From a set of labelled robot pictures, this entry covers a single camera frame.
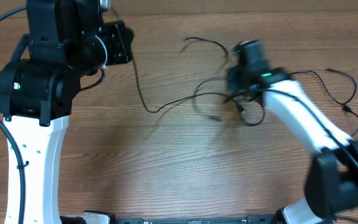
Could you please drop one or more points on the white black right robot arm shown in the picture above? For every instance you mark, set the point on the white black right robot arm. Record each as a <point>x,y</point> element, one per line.
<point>331,185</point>

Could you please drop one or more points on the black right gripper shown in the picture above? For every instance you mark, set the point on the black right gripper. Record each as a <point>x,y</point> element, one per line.
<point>234,86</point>

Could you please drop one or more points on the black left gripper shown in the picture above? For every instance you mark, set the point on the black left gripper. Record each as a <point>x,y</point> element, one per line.
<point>120,38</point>

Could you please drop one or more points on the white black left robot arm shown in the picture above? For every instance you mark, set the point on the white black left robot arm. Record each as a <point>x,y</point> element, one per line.
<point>67,40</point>

